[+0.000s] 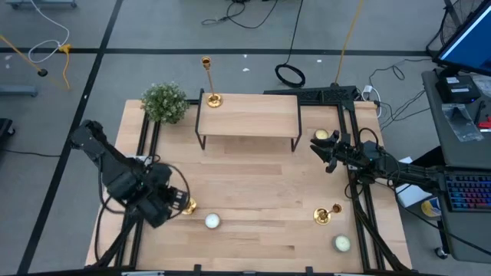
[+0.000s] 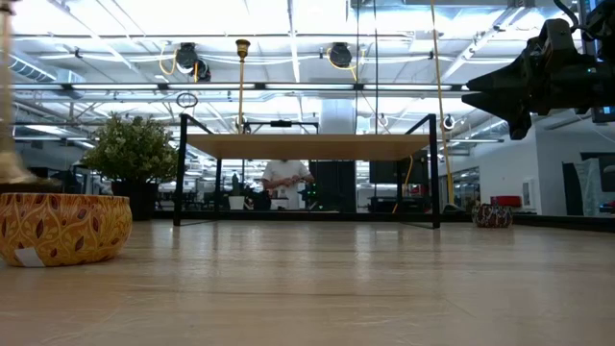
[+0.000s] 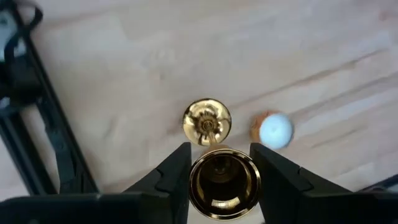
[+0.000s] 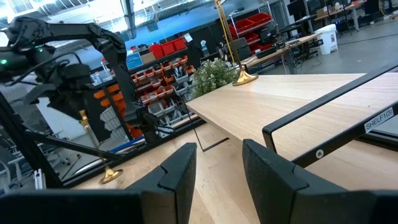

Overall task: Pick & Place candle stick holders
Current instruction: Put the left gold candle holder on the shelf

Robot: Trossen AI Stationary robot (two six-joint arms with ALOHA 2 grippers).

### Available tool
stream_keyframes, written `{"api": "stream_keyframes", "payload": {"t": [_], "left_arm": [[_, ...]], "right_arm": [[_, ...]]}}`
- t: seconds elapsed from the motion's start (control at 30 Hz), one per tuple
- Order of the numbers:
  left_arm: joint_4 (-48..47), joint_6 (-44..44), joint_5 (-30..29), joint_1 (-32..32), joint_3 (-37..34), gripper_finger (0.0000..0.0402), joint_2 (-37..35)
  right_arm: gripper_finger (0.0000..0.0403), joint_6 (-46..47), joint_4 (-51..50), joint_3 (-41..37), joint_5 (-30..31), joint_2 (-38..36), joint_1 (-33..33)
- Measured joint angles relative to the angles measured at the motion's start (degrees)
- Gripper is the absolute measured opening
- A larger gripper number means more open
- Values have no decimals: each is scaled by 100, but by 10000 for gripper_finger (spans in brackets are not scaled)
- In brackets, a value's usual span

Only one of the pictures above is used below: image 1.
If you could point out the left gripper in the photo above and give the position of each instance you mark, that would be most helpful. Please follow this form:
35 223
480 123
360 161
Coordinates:
161 209

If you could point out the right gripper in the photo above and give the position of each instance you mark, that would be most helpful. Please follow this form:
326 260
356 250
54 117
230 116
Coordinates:
351 155

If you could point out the dark red patterned candle tin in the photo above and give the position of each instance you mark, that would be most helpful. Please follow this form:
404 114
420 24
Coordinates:
320 134

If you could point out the short brass candlestick holder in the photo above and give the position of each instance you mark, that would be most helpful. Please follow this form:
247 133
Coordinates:
192 208
321 216

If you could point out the orange leaf pattern candle tin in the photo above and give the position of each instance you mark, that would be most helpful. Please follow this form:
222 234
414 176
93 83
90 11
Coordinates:
212 221

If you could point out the tall brass candlestick holder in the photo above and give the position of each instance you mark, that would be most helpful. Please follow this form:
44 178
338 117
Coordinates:
215 100

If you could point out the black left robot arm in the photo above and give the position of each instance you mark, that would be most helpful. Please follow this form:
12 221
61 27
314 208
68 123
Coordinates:
115 168

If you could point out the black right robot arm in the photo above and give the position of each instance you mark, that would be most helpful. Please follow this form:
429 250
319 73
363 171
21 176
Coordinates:
414 172

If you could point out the grey candle tin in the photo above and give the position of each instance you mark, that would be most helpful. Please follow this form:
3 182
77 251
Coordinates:
341 243

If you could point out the white power adapter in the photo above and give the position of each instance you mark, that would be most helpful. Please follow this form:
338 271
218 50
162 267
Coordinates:
367 90

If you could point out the wooden shelf black metal legs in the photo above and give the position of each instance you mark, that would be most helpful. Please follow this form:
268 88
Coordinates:
249 115

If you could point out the white box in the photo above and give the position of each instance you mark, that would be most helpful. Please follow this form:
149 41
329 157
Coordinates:
412 195

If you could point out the green artificial potted plant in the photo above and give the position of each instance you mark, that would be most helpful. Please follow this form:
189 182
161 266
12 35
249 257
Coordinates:
165 102

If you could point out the grey desk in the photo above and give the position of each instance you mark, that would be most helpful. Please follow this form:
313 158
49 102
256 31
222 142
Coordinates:
464 157

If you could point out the clear plastic bag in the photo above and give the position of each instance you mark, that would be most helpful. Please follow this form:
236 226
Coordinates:
462 122

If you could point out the black small computer box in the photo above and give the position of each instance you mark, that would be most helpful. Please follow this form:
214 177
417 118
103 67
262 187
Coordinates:
456 90

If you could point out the backlit computer keyboard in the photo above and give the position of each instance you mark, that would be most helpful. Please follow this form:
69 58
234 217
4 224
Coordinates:
468 191

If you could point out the black desk caster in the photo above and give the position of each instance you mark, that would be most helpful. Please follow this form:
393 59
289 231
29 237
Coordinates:
441 253

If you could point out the red tool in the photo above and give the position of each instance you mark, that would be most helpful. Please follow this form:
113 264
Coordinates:
486 123

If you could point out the computer monitor blue screen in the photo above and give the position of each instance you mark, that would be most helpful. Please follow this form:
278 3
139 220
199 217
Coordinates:
470 46

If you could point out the black chair base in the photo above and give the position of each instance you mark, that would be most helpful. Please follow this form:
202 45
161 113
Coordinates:
4 128

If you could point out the yellow pole black foot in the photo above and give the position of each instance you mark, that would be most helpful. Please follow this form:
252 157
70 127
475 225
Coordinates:
42 72

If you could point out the grey metal bar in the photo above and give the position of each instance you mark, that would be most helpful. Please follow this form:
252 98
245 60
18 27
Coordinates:
17 90

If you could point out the grey cart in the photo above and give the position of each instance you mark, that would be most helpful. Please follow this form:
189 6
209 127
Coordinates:
38 3

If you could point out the black aluminium extrusion frame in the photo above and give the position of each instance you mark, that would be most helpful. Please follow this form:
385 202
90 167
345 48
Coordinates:
362 245

